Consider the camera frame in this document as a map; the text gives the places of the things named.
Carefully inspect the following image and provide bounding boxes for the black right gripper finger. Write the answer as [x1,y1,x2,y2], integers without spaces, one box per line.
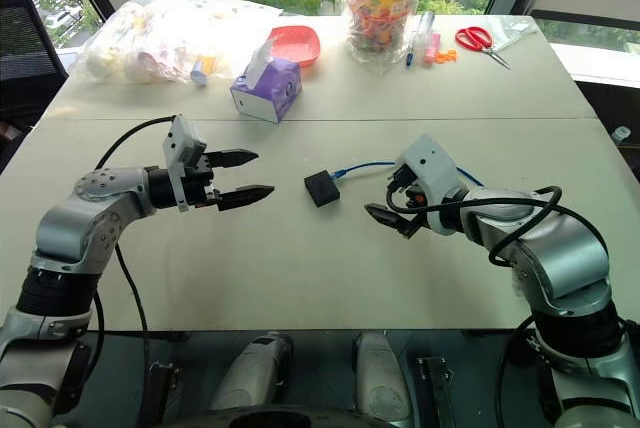
[364,203,426,240]

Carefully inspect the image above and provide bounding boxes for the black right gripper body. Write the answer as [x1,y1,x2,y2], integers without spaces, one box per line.
[385,167,432,216]

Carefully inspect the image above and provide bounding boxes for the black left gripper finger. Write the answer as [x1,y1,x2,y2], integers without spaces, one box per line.
[206,148,260,171]
[216,184,276,213]

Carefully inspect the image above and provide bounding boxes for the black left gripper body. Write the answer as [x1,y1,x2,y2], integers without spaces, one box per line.
[180,150,224,210]

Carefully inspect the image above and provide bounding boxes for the small black box device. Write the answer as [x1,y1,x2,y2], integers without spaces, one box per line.
[303,169,343,209]

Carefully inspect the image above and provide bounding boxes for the purple tissue box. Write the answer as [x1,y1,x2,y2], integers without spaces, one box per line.
[229,39,303,126]

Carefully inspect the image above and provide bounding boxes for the small blue-capped bottle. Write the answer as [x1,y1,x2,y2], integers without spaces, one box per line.
[189,54,215,87]

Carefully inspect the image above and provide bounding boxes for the pink plastic bowl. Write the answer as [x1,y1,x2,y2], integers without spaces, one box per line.
[269,25,322,69]

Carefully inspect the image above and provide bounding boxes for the blue pen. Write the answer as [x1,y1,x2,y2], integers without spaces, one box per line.
[404,30,419,69]

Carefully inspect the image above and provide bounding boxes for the pink stick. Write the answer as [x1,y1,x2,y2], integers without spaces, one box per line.
[423,32,442,66]

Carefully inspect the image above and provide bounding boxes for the clear bag of pale items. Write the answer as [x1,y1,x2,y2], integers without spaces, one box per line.
[81,0,285,87]

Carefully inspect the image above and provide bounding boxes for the grey robot leg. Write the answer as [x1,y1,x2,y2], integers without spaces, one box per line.
[208,331,295,413]
[352,331,415,423]

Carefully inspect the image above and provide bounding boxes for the clear bag of colourful pieces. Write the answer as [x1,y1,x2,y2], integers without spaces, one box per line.
[345,0,427,75]

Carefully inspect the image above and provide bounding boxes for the clear flat plastic bag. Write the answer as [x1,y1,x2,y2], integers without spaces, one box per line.
[480,14,540,53]

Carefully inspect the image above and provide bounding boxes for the black mesh chair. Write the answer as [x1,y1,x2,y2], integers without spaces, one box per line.
[0,0,70,123]

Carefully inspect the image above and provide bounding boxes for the dark rounded robot body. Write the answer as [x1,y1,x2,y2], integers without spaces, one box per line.
[188,404,402,428]

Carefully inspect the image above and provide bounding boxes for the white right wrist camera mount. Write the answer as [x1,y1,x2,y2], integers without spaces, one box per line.
[394,133,467,210]

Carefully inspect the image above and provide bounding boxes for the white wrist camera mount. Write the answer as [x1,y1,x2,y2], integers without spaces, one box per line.
[162,114,208,212]
[394,133,467,210]

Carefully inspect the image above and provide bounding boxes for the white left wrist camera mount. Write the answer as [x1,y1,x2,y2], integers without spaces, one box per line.
[162,114,208,212]

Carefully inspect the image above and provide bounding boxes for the blue cable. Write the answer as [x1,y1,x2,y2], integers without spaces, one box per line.
[331,161,487,189]

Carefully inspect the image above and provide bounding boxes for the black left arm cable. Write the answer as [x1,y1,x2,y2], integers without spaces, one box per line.
[92,116,176,370]

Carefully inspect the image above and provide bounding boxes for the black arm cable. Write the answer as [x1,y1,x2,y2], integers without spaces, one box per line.
[385,185,565,268]
[92,116,176,370]

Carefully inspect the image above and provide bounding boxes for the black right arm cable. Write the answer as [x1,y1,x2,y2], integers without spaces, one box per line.
[385,185,565,268]

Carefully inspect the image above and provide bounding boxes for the red-handled scissors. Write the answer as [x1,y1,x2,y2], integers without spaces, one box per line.
[454,25,513,71]

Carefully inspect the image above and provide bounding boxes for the black metal bracket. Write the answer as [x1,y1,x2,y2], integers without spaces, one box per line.
[417,356,452,428]
[148,361,177,428]

